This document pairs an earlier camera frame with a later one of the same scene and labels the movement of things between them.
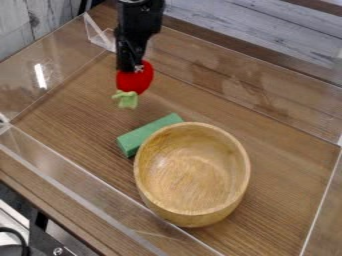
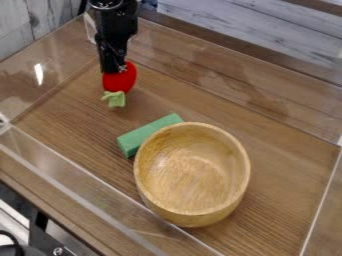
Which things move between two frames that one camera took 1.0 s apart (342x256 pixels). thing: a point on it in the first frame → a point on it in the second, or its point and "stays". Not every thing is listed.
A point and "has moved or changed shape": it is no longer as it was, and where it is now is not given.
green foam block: (132, 140) stays
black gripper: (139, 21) → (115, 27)
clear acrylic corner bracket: (103, 38) stays
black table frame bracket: (42, 244) stays
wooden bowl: (191, 171) stays
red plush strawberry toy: (132, 83) has moved or changed shape
